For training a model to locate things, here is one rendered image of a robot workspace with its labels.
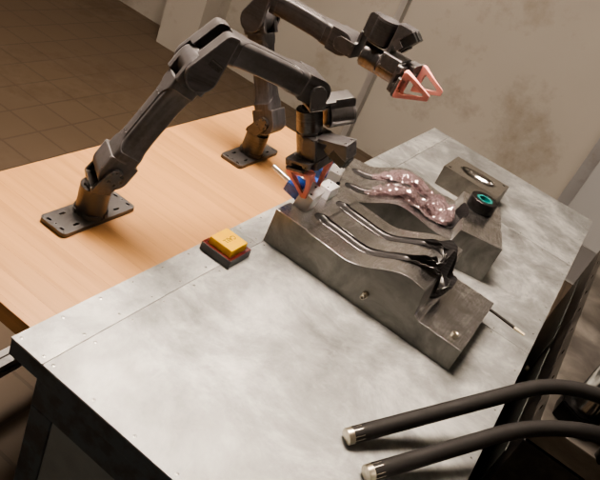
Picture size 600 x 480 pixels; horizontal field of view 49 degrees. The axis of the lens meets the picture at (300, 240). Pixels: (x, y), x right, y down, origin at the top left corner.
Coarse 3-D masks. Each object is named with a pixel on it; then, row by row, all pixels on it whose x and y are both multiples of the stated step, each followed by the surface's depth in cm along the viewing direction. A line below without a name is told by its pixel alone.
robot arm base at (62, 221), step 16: (80, 192) 130; (112, 192) 143; (64, 208) 132; (80, 208) 131; (96, 208) 131; (112, 208) 138; (128, 208) 140; (48, 224) 127; (64, 224) 128; (80, 224) 130; (96, 224) 133
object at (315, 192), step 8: (272, 168) 152; (288, 176) 152; (288, 184) 150; (304, 184) 151; (312, 184) 150; (288, 192) 151; (296, 192) 149; (312, 192) 149; (320, 192) 150; (296, 200) 150; (304, 200) 149; (312, 200) 147; (304, 208) 150
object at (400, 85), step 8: (408, 72) 148; (400, 80) 149; (408, 80) 149; (416, 80) 149; (400, 88) 151; (416, 88) 149; (392, 96) 151; (400, 96) 151; (408, 96) 150; (416, 96) 150; (424, 96) 149
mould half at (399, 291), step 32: (288, 224) 147; (320, 224) 149; (352, 224) 155; (384, 224) 162; (288, 256) 149; (320, 256) 145; (352, 256) 144; (352, 288) 143; (384, 288) 139; (416, 288) 135; (384, 320) 142; (416, 320) 138; (448, 320) 142; (480, 320) 147; (448, 352) 136
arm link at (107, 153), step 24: (192, 48) 122; (168, 72) 124; (168, 96) 122; (192, 96) 123; (144, 120) 124; (168, 120) 125; (120, 144) 125; (144, 144) 127; (96, 168) 128; (120, 168) 127
